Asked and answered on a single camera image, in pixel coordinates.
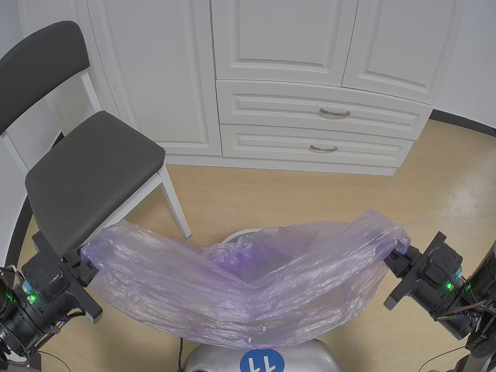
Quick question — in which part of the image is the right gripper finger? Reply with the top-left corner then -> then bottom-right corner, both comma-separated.
390,246 -> 422,265
384,261 -> 414,282

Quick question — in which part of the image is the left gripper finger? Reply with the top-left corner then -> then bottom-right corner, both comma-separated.
75,268 -> 100,288
63,247 -> 96,273

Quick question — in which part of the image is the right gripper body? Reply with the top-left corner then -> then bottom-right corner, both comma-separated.
384,232 -> 447,314

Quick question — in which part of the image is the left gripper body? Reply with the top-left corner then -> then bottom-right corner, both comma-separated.
32,231 -> 103,324

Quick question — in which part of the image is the purple plastic bag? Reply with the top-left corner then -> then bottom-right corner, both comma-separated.
81,209 -> 411,351

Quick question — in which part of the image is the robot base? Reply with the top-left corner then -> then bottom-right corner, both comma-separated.
186,341 -> 345,372

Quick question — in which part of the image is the white trash bin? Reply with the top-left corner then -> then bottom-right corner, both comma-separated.
217,229 -> 274,253

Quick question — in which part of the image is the white chair with grey cushions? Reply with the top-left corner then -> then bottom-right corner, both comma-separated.
0,21 -> 192,262

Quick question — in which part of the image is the white wardrobe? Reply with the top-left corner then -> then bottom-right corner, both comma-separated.
17,0 -> 471,177

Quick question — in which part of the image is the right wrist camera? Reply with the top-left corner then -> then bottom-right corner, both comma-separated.
422,243 -> 464,291

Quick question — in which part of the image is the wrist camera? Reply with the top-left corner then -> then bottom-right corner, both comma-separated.
422,243 -> 464,291
20,251 -> 71,305

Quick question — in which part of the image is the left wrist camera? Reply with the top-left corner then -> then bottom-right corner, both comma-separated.
20,251 -> 71,305

